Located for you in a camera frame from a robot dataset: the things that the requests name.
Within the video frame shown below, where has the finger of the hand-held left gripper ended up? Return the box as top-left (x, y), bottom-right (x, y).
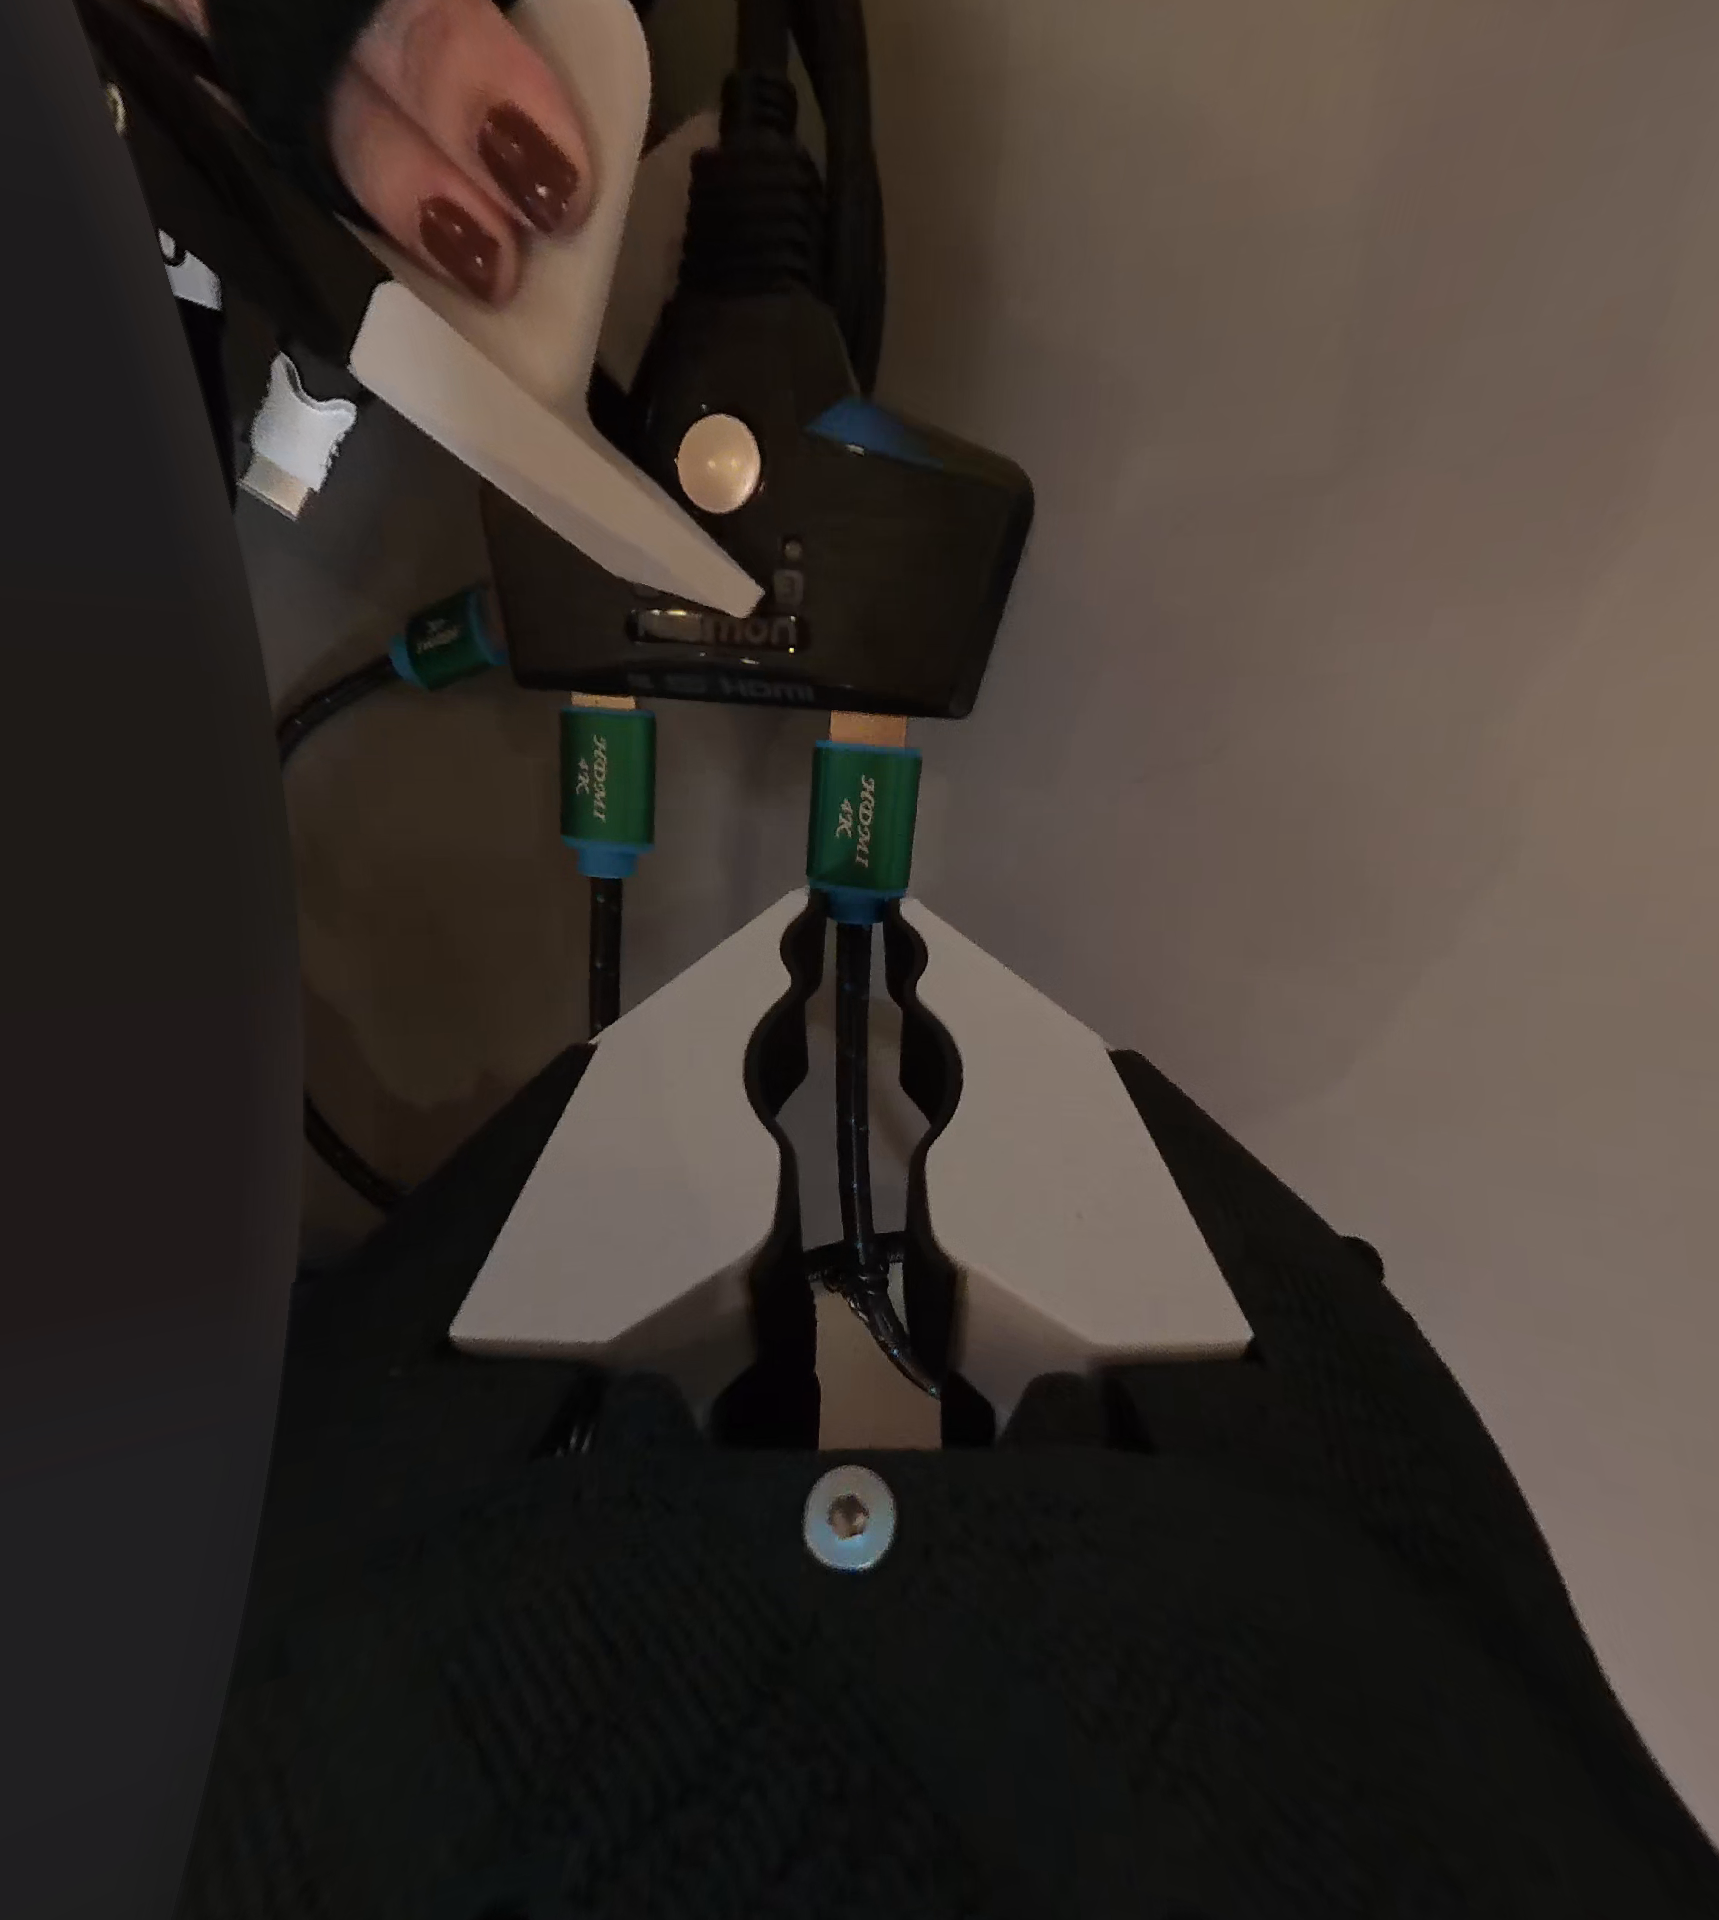
top-left (347, 281), bottom-right (773, 607)

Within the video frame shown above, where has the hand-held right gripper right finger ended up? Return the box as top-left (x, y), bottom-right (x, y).
top-left (892, 896), bottom-right (1262, 1392)

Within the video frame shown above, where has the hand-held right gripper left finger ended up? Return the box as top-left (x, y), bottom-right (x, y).
top-left (449, 884), bottom-right (817, 1370)

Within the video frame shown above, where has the green plug hdmi cable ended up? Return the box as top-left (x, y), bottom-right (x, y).
top-left (275, 587), bottom-right (663, 1209)
top-left (807, 711), bottom-right (946, 1404)

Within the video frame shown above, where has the black hdmi switch box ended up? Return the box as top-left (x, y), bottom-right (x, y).
top-left (483, 0), bottom-right (1036, 719)

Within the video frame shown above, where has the person's left hand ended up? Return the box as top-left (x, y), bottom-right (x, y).
top-left (325, 0), bottom-right (595, 312)

